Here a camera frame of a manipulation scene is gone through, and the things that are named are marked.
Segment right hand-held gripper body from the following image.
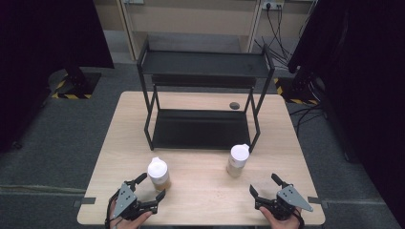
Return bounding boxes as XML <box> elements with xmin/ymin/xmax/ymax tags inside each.
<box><xmin>253</xmin><ymin>183</ymin><xmax>314</xmax><ymax>221</ymax></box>

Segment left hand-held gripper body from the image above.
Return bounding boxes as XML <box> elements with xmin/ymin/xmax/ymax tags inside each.
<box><xmin>106</xmin><ymin>180</ymin><xmax>160</xmax><ymax>222</ymax></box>

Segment white-lidded jar with orange contents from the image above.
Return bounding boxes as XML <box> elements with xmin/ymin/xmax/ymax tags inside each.
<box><xmin>146</xmin><ymin>156</ymin><xmax>172</xmax><ymax>192</ymax></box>

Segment white-lidded jar with pale contents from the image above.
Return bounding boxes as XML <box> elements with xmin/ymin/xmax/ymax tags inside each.
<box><xmin>225</xmin><ymin>143</ymin><xmax>251</xmax><ymax>178</ymax></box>

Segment black metal two-tier rack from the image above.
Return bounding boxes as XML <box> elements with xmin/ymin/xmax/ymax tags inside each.
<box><xmin>136</xmin><ymin>36</ymin><xmax>276</xmax><ymax>153</ymax></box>

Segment person's left hand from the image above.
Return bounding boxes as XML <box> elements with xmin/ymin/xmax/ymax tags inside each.
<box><xmin>108</xmin><ymin>198</ymin><xmax>155</xmax><ymax>229</ymax></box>

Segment person's right hand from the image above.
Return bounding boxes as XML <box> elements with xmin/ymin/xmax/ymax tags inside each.
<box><xmin>258</xmin><ymin>204</ymin><xmax>304</xmax><ymax>229</ymax></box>

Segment dark grey floor tape piece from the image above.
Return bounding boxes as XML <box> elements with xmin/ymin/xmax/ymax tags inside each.
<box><xmin>307</xmin><ymin>196</ymin><xmax>329</xmax><ymax>209</ymax></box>
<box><xmin>72</xmin><ymin>197</ymin><xmax>97</xmax><ymax>209</ymax></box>

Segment stand base with hazard tape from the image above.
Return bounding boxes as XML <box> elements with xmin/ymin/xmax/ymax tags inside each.
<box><xmin>273</xmin><ymin>68</ymin><xmax>322</xmax><ymax>106</ymax></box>
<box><xmin>47</xmin><ymin>67</ymin><xmax>102</xmax><ymax>100</ymax></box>

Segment dark curtain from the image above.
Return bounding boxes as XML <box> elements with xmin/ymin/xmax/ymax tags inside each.
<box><xmin>0</xmin><ymin>0</ymin><xmax>116</xmax><ymax>155</ymax></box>
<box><xmin>287</xmin><ymin>0</ymin><xmax>405</xmax><ymax>223</ymax></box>

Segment beige cabinet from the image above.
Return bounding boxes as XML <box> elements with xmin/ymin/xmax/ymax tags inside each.
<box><xmin>93</xmin><ymin>0</ymin><xmax>319</xmax><ymax>62</ymax></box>

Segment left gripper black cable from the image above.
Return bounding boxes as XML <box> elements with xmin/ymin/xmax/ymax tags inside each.
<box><xmin>104</xmin><ymin>196</ymin><xmax>117</xmax><ymax>229</ymax></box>

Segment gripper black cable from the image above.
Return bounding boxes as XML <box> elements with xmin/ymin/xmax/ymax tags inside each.
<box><xmin>104</xmin><ymin>196</ymin><xmax>117</xmax><ymax>229</ymax></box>
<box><xmin>293</xmin><ymin>207</ymin><xmax>306</xmax><ymax>229</ymax></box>

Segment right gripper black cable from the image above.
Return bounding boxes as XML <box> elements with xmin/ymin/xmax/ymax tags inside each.
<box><xmin>293</xmin><ymin>207</ymin><xmax>306</xmax><ymax>229</ymax></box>

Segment black cables on floor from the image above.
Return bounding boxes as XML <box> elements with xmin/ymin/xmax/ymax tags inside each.
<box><xmin>288</xmin><ymin>102</ymin><xmax>329</xmax><ymax>136</ymax></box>

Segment black cables at socket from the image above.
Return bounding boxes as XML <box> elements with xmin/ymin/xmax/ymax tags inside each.
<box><xmin>253</xmin><ymin>3</ymin><xmax>291</xmax><ymax>69</ymax></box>

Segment white wall socket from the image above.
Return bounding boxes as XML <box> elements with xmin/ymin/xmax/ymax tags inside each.
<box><xmin>261</xmin><ymin>0</ymin><xmax>286</xmax><ymax>10</ymax></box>

